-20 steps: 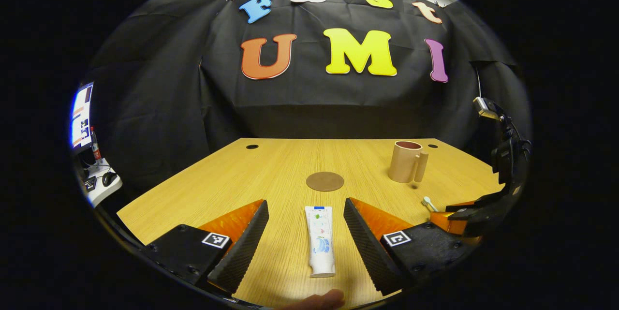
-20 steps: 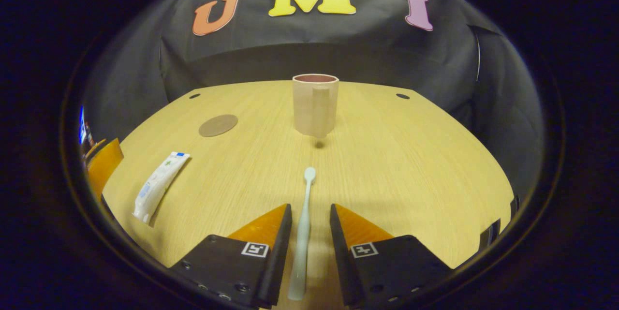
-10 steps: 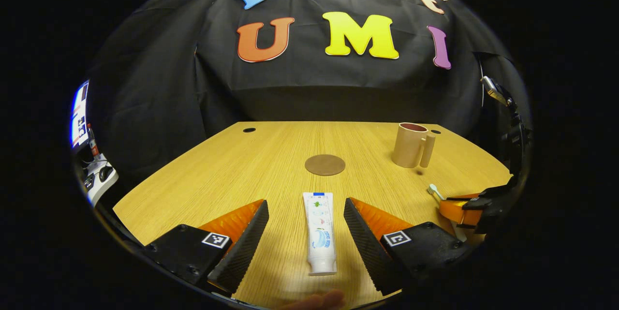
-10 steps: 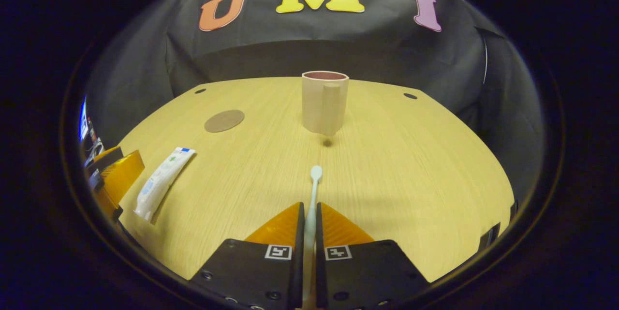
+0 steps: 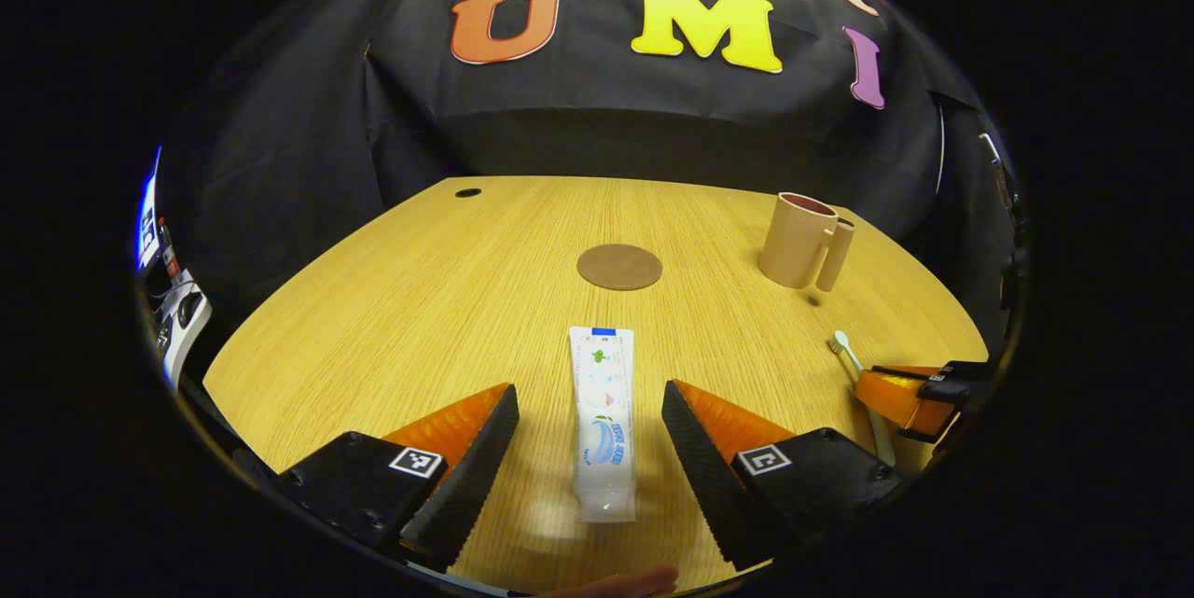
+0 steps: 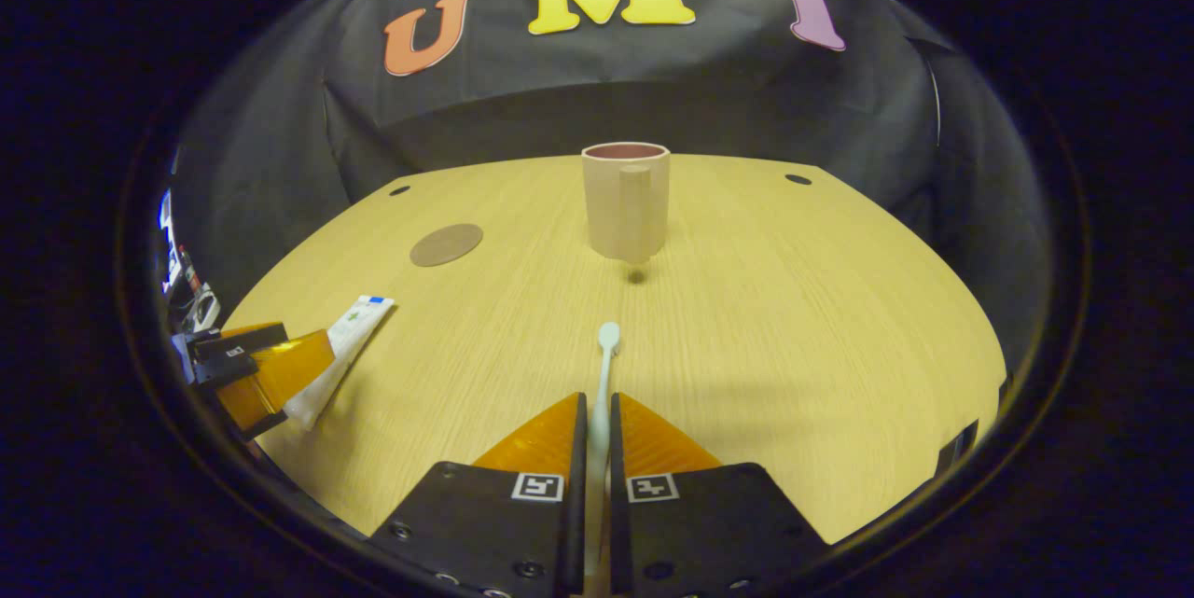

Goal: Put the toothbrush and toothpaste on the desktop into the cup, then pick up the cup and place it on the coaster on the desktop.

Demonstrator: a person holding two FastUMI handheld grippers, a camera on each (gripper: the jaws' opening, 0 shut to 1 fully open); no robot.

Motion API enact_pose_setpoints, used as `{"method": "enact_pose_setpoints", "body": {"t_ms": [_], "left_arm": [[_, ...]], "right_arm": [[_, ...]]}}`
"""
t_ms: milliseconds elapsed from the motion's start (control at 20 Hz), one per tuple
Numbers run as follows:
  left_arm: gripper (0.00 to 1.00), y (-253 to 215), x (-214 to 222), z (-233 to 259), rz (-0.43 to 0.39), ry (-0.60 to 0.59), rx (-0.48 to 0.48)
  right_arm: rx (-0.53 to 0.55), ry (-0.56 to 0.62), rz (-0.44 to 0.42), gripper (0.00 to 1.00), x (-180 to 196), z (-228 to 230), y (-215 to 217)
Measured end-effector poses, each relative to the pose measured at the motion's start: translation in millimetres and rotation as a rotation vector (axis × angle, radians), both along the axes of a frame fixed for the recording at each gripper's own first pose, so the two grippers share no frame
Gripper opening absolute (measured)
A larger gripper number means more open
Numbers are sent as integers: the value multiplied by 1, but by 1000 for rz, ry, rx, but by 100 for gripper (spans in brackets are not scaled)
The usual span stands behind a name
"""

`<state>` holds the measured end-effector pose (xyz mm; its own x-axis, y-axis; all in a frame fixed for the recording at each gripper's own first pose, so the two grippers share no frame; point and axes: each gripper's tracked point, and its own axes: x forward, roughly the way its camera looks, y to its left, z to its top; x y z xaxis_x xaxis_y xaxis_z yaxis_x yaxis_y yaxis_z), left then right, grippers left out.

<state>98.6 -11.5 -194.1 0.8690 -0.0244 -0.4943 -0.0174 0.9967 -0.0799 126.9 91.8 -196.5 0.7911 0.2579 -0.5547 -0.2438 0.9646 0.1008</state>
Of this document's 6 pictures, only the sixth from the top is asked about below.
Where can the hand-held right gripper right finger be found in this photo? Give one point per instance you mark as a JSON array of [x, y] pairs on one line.
[[617, 505]]

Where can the computer monitor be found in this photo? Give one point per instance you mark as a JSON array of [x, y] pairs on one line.
[[169, 243]]

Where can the beige cup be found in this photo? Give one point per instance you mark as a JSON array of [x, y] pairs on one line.
[[606, 206]]

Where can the white toothpaste tube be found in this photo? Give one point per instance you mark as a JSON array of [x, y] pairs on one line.
[[359, 323]]

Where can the pale green toothbrush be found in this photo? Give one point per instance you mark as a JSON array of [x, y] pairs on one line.
[[602, 411]]

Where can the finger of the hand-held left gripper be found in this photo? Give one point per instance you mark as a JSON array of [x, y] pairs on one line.
[[275, 374], [247, 341]]

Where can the black backdrop cloth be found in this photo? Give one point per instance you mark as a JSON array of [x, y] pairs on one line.
[[560, 104]]

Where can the round brown coaster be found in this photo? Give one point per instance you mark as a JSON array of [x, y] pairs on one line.
[[446, 244]]

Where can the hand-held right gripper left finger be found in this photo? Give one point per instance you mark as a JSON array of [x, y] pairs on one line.
[[578, 486]]

